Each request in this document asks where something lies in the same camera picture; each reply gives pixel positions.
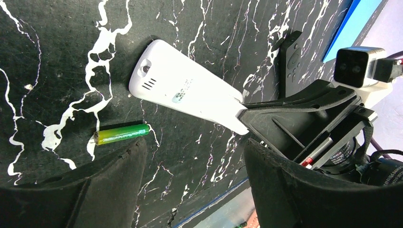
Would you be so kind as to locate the black remote control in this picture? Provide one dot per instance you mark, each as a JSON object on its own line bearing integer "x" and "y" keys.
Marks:
{"x": 289, "y": 64}

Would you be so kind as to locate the green battery centre left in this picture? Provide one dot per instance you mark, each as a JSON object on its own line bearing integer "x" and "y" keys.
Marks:
{"x": 119, "y": 134}

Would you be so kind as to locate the blue rectangular pad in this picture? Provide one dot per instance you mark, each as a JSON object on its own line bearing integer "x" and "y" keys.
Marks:
{"x": 357, "y": 16}

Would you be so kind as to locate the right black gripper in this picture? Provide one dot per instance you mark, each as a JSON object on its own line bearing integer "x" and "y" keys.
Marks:
{"x": 311, "y": 125}

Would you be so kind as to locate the white remote control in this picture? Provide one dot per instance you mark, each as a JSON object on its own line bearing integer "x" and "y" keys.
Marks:
{"x": 165, "y": 76}

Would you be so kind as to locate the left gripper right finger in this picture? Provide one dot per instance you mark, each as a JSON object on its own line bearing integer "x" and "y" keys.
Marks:
{"x": 288, "y": 195}

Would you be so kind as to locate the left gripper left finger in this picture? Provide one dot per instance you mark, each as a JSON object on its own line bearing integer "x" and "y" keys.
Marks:
{"x": 100, "y": 194}

